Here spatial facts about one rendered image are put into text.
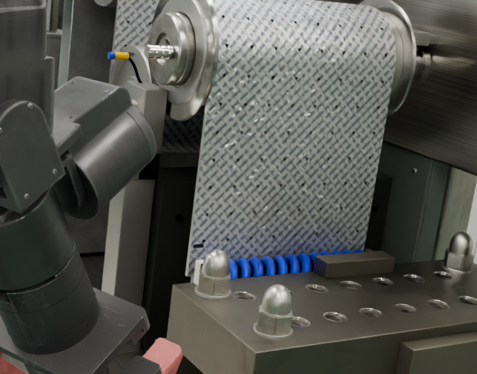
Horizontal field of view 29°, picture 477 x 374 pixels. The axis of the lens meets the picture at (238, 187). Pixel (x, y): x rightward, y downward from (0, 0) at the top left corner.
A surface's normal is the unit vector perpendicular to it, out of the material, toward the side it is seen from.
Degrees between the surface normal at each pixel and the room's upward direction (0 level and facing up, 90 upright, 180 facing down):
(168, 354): 29
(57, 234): 85
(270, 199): 90
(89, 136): 90
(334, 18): 37
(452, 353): 90
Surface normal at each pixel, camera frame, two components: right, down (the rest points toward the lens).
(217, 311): 0.13, -0.96
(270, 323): -0.48, 0.17
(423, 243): 0.51, 0.29
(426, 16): -0.85, 0.03
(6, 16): 0.79, 0.21
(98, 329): -0.17, -0.76
